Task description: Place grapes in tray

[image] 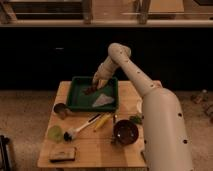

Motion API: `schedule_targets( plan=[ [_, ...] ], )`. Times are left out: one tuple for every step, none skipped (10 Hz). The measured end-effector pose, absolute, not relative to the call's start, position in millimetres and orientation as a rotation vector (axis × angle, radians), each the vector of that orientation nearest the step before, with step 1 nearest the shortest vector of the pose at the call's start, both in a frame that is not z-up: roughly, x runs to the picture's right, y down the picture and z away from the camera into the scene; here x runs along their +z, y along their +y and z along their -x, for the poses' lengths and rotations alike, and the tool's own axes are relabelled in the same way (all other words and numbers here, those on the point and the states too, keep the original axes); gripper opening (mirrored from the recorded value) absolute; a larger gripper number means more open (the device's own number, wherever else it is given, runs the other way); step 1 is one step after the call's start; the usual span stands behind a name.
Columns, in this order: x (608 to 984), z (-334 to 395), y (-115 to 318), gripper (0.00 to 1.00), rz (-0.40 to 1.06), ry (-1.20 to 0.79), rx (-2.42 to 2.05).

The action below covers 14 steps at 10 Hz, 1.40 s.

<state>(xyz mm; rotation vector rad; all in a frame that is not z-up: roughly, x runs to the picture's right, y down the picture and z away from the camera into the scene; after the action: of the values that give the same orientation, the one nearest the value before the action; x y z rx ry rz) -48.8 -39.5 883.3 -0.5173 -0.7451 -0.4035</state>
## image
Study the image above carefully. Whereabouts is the yellow corn toy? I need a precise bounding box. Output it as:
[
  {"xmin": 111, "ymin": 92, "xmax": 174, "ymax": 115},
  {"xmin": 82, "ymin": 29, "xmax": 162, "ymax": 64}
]
[{"xmin": 93, "ymin": 114, "xmax": 111, "ymax": 132}]

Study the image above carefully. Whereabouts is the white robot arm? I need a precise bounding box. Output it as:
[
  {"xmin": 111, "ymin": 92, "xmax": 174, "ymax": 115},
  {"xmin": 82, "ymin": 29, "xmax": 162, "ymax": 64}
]
[{"xmin": 92, "ymin": 43, "xmax": 194, "ymax": 171}]

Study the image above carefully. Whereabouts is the white paper cup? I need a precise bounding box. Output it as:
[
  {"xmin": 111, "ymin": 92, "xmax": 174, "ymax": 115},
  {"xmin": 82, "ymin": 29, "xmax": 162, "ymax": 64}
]
[{"xmin": 136, "ymin": 101, "xmax": 142, "ymax": 114}]

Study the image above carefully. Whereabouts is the green pepper toy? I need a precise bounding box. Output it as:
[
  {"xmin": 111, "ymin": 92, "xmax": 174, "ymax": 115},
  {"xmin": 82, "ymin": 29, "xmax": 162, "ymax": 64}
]
[{"xmin": 129, "ymin": 115, "xmax": 142, "ymax": 125}]

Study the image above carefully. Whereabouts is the white folded cloth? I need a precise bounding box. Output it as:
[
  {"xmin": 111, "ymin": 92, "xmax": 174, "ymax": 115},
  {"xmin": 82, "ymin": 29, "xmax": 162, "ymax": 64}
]
[{"xmin": 92, "ymin": 93, "xmax": 114, "ymax": 107}]

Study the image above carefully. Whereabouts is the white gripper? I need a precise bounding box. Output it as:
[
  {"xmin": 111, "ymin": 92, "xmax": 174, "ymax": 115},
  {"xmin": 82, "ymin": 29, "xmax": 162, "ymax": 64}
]
[{"xmin": 92, "ymin": 70, "xmax": 108, "ymax": 89}]

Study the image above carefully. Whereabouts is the small metal cup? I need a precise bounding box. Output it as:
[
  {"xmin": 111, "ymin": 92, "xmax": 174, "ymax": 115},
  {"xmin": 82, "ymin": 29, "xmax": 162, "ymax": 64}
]
[{"xmin": 53, "ymin": 103, "xmax": 67, "ymax": 120}]

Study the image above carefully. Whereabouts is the dark red grapes bunch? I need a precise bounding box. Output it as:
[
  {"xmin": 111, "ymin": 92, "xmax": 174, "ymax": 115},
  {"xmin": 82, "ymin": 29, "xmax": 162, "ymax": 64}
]
[{"xmin": 83, "ymin": 86, "xmax": 97, "ymax": 95}]

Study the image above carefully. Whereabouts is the wooden table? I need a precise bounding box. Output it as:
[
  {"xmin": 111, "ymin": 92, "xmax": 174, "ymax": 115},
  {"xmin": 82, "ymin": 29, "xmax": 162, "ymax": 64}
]
[{"xmin": 37, "ymin": 81, "xmax": 146, "ymax": 171}]

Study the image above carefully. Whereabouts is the green plastic tray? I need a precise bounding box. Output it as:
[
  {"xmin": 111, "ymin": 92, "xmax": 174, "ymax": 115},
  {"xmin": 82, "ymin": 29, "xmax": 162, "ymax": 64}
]
[{"xmin": 66, "ymin": 76, "xmax": 119, "ymax": 112}]

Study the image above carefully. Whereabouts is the green lettuce toy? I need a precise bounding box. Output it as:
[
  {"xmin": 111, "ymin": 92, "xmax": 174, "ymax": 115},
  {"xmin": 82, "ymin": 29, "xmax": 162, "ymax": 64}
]
[{"xmin": 47, "ymin": 125, "xmax": 63, "ymax": 143}]

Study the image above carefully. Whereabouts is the dark brown bowl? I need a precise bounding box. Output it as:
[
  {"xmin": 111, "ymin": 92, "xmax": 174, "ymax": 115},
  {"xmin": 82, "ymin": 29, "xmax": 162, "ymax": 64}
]
[{"xmin": 113, "ymin": 120, "xmax": 139, "ymax": 145}]

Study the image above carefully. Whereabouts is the black stand at left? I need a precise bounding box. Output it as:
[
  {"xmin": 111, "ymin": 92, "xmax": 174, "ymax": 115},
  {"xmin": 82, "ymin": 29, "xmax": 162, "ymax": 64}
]
[{"xmin": 0, "ymin": 135, "xmax": 12, "ymax": 171}]

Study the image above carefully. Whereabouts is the brown rectangular block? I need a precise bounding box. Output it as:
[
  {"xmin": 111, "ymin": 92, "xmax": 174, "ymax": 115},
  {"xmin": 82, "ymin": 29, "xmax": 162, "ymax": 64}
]
[{"xmin": 49, "ymin": 147, "xmax": 76, "ymax": 163}]

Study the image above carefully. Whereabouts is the wooden shelf unit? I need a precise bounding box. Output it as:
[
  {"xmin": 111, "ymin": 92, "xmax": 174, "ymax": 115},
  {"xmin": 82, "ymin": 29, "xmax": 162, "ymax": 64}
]
[{"xmin": 0, "ymin": 0, "xmax": 213, "ymax": 28}]

